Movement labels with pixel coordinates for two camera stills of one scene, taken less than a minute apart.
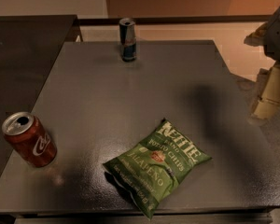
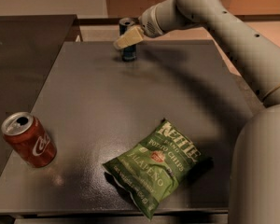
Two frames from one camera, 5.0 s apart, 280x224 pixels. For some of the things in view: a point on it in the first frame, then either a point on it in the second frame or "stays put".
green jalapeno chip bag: x=148 y=172 stays put
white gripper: x=278 y=36 to x=149 y=26
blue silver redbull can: x=128 y=39 stays put
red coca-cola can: x=28 y=136 stays put
